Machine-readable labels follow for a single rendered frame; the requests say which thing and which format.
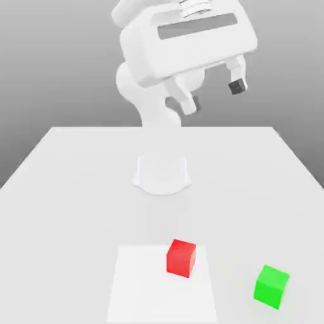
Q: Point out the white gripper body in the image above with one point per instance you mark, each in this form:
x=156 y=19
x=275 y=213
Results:
x=187 y=48

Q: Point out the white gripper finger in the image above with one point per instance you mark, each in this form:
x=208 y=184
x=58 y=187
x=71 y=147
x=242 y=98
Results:
x=238 y=81
x=184 y=97

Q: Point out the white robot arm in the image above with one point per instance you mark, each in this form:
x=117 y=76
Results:
x=157 y=111

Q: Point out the small red cube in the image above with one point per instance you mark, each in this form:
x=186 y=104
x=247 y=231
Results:
x=181 y=258

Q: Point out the small green cube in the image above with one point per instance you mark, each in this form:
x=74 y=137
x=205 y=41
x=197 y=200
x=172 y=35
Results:
x=270 y=286

